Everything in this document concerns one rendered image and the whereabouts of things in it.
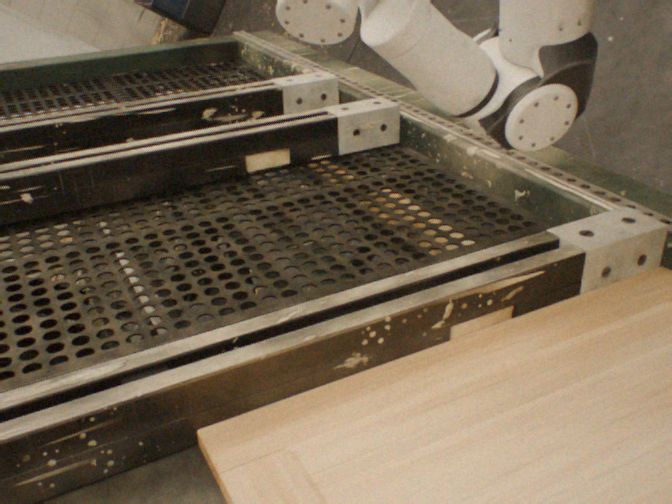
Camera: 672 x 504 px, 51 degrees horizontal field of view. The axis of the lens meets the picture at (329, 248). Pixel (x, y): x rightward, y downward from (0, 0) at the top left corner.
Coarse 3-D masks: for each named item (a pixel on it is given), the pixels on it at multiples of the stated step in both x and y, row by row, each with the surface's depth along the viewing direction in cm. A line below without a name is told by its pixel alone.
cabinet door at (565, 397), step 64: (512, 320) 73; (576, 320) 72; (640, 320) 72; (384, 384) 64; (448, 384) 64; (512, 384) 64; (576, 384) 64; (640, 384) 63; (256, 448) 57; (320, 448) 57; (384, 448) 57; (448, 448) 57; (512, 448) 57; (576, 448) 57; (640, 448) 56
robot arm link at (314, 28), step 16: (288, 0) 55; (304, 0) 55; (320, 0) 54; (336, 0) 54; (352, 0) 56; (288, 16) 57; (304, 16) 57; (320, 16) 56; (336, 16) 56; (352, 16) 56; (304, 32) 59; (320, 32) 58; (336, 32) 58
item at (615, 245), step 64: (512, 256) 75; (576, 256) 74; (640, 256) 79; (256, 320) 64; (320, 320) 65; (384, 320) 65; (448, 320) 69; (64, 384) 57; (128, 384) 57; (192, 384) 57; (256, 384) 61; (320, 384) 64; (0, 448) 52; (64, 448) 54; (128, 448) 57
